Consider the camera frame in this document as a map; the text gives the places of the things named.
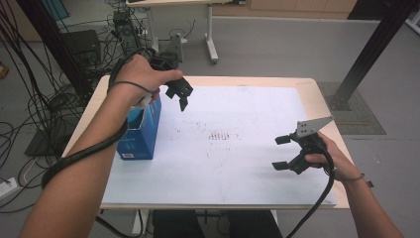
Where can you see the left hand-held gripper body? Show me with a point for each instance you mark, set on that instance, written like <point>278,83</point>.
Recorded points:
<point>182,87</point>

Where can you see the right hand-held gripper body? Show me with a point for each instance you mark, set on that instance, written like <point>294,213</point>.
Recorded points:
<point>308,145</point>

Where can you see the blue cardboard box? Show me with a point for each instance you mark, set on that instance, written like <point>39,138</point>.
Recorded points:
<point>143,139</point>

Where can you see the person's left hand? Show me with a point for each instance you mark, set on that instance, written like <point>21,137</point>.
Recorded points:
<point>138,77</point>

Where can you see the person's right hand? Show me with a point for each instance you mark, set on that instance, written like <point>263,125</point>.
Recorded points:
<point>343,167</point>

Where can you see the black left wrist band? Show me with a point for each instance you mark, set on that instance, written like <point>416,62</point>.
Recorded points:
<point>132,83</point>

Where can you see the black wrist band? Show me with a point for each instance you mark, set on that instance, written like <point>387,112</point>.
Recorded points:
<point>356,178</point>
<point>132,83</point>

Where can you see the white paper sheet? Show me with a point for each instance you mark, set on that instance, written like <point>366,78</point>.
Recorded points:
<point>224,175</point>

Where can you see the grey floor mat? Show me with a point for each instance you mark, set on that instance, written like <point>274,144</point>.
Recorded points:
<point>360,119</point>

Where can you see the black right wrist band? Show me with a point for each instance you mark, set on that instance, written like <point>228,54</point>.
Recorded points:
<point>356,178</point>

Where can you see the white desk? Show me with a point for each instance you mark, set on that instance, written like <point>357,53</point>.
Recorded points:
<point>209,36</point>

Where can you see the person's right leg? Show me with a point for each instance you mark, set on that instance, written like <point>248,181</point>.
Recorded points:
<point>256,224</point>

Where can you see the person's leg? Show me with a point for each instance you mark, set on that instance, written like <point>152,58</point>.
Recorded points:
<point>256,224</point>
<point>178,224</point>

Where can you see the black tape strip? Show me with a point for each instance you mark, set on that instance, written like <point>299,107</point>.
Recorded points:
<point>370,184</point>

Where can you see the black computer tower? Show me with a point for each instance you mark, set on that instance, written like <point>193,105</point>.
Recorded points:
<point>127,33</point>

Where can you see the black square case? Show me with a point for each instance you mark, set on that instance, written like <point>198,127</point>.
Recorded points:
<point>82,44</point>

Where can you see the person's left leg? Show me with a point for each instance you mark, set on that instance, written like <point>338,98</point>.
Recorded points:
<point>178,224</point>

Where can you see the light wooden cabinet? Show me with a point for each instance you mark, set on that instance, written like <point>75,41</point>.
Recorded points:
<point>284,8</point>

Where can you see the black metal stand with base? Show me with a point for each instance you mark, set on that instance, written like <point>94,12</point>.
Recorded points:
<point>49,39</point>

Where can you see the white power strip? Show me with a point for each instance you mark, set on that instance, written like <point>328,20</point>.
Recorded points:
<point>7,188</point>

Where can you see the black slanted metal post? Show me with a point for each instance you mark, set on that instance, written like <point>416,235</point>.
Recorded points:
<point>373,46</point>

